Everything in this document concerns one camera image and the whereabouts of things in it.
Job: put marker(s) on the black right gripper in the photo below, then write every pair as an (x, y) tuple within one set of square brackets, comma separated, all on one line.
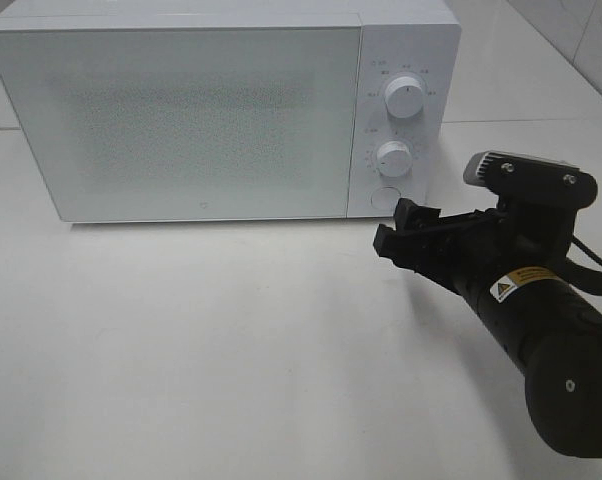
[(517, 243)]

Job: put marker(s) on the white microwave oven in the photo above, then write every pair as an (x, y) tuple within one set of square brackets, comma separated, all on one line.
[(396, 37)]

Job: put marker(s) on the white timer knob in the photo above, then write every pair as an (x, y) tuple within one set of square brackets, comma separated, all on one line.
[(394, 159)]

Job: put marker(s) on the white microwave door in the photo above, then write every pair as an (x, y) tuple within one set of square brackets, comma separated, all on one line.
[(181, 125)]

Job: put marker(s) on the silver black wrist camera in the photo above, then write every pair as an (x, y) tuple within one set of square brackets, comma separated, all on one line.
[(532, 180)]

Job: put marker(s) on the upper white power knob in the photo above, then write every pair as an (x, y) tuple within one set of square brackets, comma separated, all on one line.
[(404, 96)]

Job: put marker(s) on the round white door button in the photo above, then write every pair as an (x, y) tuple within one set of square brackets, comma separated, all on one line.
[(385, 199)]

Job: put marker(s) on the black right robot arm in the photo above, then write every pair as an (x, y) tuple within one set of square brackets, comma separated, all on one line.
[(555, 341)]

